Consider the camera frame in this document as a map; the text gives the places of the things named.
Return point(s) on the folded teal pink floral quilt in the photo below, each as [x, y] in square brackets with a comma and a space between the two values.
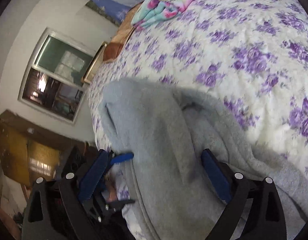
[153, 11]

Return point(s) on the purple floral bed sheet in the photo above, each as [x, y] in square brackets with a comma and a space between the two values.
[250, 54]

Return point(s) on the window with white frame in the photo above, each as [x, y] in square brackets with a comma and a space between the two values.
[52, 82]

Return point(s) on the grey fleece pants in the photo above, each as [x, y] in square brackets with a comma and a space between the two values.
[167, 128]

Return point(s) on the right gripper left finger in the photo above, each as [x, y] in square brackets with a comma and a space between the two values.
[64, 208]

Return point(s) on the brown wooden cabinet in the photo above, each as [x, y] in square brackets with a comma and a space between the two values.
[28, 151]

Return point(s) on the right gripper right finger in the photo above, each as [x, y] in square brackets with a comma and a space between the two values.
[253, 207]

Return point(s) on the brown orange floral pillow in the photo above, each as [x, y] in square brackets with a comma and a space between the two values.
[122, 36]

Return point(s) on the wooden bedside table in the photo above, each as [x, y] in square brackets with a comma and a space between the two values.
[94, 64]

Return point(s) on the blue patterned cloth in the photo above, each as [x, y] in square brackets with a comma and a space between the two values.
[110, 10]

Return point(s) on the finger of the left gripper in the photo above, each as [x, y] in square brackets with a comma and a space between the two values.
[120, 158]

